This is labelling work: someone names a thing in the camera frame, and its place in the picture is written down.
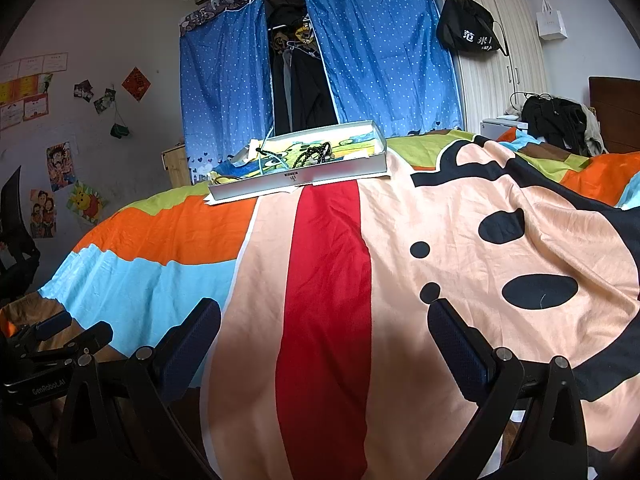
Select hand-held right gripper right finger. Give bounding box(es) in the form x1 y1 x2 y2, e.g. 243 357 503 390
427 298 591 480

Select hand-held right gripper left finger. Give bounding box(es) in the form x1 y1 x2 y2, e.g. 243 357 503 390
57 297 222 480

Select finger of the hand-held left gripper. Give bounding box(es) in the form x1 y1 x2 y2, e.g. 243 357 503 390
30 321 115 366
20 310 74 344

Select white jewelry box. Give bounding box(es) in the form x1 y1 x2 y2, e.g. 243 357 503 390
207 120 390 202

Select black bead necklace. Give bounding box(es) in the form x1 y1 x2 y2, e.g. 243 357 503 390
292 142 334 169

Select black office chair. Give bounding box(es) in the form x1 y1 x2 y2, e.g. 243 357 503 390
0 165 42 306

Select colourful printed blanket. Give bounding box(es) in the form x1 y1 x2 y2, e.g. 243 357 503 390
0 129 640 480

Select white paper sheet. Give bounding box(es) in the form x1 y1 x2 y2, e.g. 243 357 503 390
202 186 303 207

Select wooden cabinet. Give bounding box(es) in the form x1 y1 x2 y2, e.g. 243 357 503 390
161 142 193 188

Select white storage box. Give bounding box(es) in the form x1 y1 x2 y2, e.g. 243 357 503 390
481 116 531 141

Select colourful printed box lining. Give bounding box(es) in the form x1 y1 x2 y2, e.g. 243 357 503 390
210 127 383 182

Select black clothes pile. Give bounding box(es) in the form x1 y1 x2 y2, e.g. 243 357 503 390
520 94 608 157

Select blue dotted curtain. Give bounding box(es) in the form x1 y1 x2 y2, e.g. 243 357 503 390
179 0 275 176
304 0 463 141

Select white wardrobe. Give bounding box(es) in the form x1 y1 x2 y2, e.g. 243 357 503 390
432 0 551 137

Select brown wooden headboard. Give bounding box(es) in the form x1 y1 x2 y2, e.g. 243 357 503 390
587 76 640 153

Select dark hanging clothes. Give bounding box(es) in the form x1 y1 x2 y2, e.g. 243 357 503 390
267 2 341 136

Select white paper bag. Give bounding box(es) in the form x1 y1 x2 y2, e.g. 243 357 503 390
536 0 569 41

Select cartoon family wall picture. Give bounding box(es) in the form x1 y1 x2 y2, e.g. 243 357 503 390
29 189 58 239

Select yellow bear wall poster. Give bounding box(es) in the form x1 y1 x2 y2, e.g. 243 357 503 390
66 181 108 225

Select cartoon character wall poster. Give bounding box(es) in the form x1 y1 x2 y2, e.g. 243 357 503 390
46 141 78 192

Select black cord necklace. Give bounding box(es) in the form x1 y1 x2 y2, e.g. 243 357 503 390
250 145 297 176

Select row of wall certificates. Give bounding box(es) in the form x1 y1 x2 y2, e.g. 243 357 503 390
0 51 68 132

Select red square wall paper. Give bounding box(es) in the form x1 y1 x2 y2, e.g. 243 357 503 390
121 66 152 103

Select black drawstring bag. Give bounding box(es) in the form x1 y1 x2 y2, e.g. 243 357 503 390
436 0 511 57

